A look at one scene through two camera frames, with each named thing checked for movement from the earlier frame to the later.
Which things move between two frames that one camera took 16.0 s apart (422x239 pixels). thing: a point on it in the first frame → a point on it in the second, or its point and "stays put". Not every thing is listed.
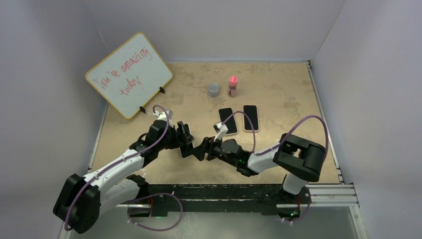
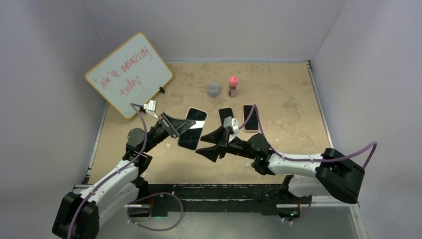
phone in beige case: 230,124 stays put
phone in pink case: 252,111 stays put
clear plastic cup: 213,88 stays put
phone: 186,150 → 190,139
